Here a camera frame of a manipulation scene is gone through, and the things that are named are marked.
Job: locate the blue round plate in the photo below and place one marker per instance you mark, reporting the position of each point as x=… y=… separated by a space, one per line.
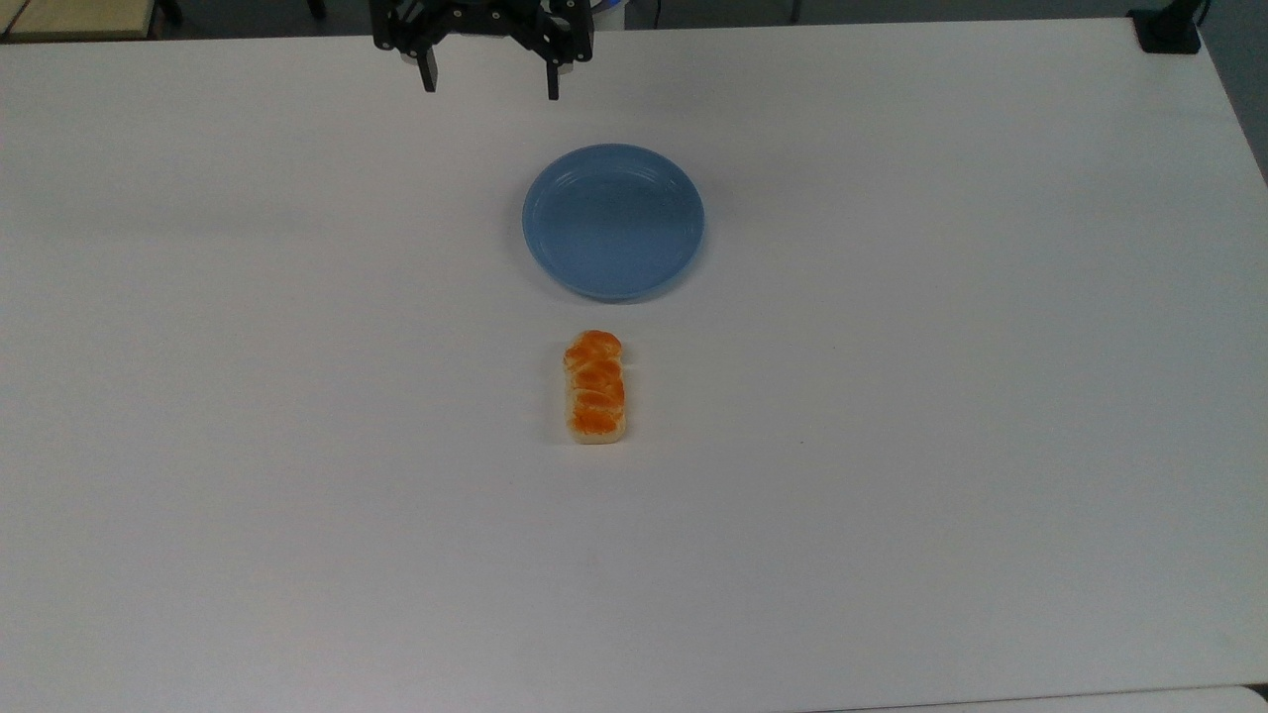
x=614 y=223

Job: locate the tan wooden table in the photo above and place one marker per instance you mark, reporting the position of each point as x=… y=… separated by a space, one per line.
x=69 y=18

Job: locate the orange glazed bread loaf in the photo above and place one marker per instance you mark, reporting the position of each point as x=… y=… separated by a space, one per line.
x=595 y=391

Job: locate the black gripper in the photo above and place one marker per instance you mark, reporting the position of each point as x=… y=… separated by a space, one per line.
x=490 y=8

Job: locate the black camera stand clamp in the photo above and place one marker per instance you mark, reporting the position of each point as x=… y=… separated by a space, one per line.
x=1167 y=35

